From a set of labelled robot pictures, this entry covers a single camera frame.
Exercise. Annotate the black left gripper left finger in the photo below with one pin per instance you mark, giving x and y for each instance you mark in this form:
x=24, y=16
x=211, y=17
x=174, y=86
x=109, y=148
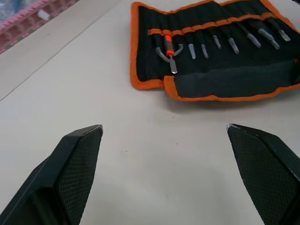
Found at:
x=70, y=178

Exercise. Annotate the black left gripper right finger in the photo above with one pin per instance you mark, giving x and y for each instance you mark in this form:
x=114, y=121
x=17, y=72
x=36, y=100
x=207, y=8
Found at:
x=269, y=178

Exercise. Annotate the black orange-trimmed tool roll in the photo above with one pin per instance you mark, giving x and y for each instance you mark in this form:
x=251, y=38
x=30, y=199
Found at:
x=234, y=82

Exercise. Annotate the black tool with gray tip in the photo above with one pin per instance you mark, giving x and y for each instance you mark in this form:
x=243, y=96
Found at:
x=284, y=36
x=234, y=45
x=191, y=50
x=253, y=39
x=269, y=38
x=204, y=50
x=217, y=42

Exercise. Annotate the gray curved metal tool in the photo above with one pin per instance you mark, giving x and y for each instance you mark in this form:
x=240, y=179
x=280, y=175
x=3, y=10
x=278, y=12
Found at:
x=159, y=52

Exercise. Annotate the small white piece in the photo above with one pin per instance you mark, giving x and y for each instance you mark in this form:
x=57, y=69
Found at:
x=43, y=14

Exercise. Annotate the plastic bag of blue parts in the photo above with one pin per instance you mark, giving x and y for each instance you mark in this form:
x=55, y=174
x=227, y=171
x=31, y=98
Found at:
x=14, y=5

